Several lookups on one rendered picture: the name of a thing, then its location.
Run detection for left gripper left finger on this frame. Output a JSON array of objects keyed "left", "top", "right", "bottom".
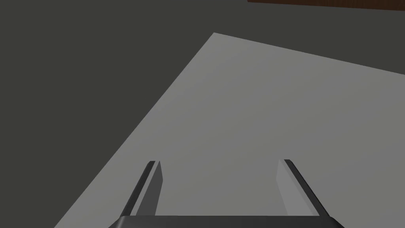
[{"left": 120, "top": 160, "right": 164, "bottom": 217}]

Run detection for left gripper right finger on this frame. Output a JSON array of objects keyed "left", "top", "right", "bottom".
[{"left": 276, "top": 159, "right": 331, "bottom": 218}]

